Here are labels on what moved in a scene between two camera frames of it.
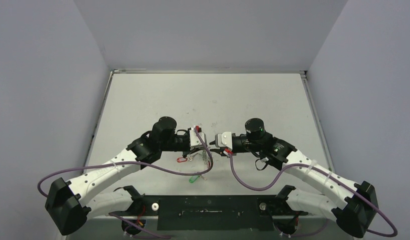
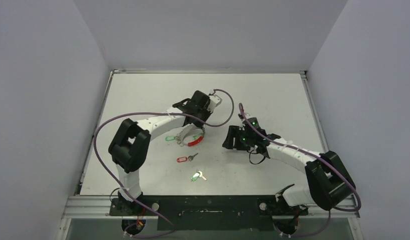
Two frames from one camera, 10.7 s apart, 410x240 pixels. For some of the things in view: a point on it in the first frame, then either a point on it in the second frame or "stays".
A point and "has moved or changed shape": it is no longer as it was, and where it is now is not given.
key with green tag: [193, 178] stays
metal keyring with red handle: [206, 158] has moved or changed shape
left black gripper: [185, 153] → [208, 113]
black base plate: [211, 212] stays
